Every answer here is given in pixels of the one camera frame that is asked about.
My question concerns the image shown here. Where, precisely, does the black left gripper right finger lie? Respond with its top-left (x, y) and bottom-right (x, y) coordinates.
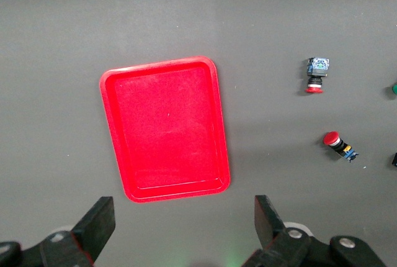
top-left (246, 194), bottom-right (387, 267)

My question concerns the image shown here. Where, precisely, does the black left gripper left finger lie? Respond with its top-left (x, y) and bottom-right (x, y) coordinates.
top-left (0, 196), bottom-right (116, 267)

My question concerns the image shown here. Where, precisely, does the red mushroom push button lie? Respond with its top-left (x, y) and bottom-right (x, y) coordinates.
top-left (305, 57), bottom-right (331, 94)
top-left (322, 130), bottom-right (360, 163)

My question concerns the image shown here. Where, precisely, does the red plastic tray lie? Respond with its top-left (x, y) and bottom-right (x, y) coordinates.
top-left (99, 55), bottom-right (231, 203)

